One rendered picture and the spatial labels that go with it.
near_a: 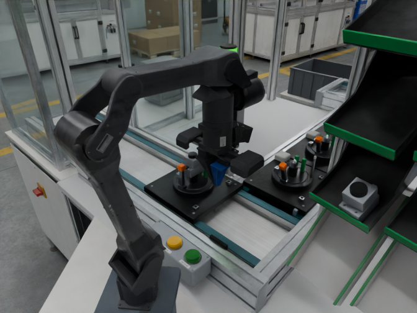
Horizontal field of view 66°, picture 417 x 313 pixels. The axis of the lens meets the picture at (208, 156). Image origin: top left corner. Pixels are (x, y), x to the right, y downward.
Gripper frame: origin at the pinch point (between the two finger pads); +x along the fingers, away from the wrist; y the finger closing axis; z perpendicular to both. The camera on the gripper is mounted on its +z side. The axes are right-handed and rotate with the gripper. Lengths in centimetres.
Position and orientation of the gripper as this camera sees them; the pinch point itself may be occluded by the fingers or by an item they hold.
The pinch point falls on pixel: (217, 171)
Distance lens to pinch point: 66.0
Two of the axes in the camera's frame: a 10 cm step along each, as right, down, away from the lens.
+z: 6.8, -3.9, 6.2
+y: -7.3, -3.5, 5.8
